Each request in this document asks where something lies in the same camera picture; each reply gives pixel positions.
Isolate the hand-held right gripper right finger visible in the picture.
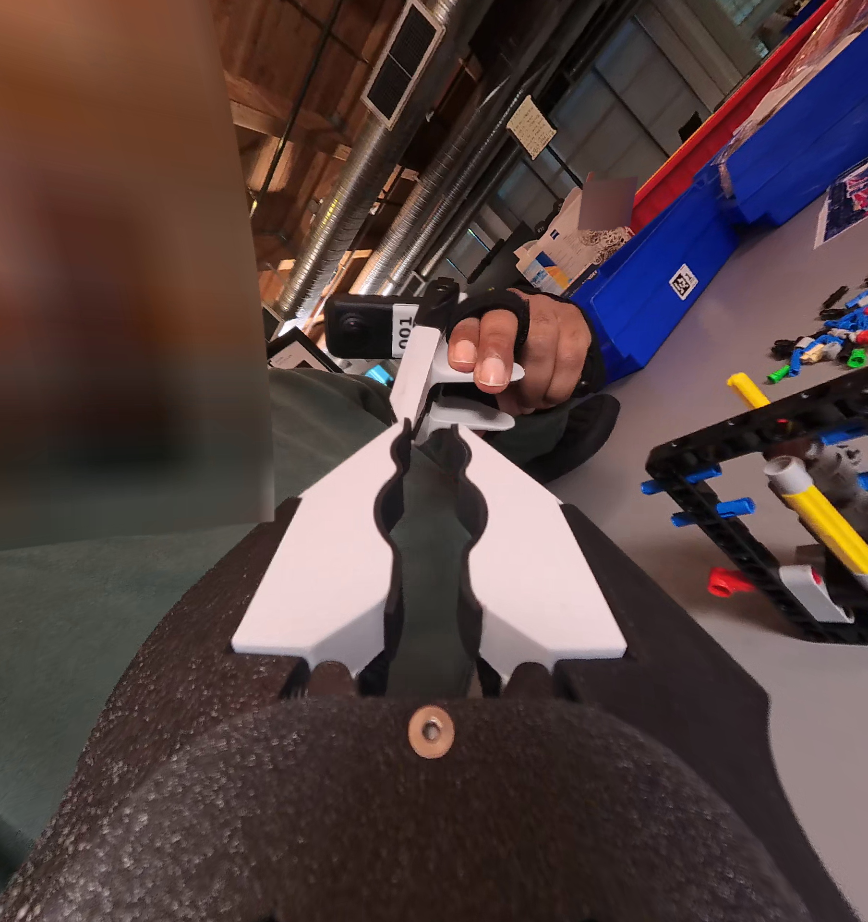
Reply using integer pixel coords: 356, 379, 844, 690
450, 424, 629, 694

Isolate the person's left hand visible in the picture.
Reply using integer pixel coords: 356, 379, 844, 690
445, 288, 599, 416

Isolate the yellow lego axle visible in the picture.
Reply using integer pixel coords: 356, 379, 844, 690
726, 372, 771, 410

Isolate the white gear model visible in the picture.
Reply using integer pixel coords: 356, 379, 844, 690
569, 227, 635, 269

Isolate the paper note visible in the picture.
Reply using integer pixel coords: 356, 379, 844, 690
505, 94, 559, 161

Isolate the white cardboard box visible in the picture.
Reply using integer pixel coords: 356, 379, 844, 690
513, 186, 586, 298

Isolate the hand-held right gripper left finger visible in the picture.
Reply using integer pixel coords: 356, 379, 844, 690
231, 419, 413, 694

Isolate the black lego frame assembly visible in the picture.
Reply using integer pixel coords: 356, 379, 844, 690
641, 366, 868, 647

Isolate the red storage bin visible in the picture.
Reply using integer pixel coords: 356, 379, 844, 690
630, 0, 849, 233

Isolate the metal air duct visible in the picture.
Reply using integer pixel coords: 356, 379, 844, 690
276, 0, 478, 318

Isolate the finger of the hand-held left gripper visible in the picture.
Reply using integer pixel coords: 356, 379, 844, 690
388, 324, 451, 444

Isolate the sticker sheet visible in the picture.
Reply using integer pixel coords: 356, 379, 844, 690
814, 140, 868, 249

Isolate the pile of small lego pieces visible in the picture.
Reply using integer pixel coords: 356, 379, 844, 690
769, 258, 868, 384

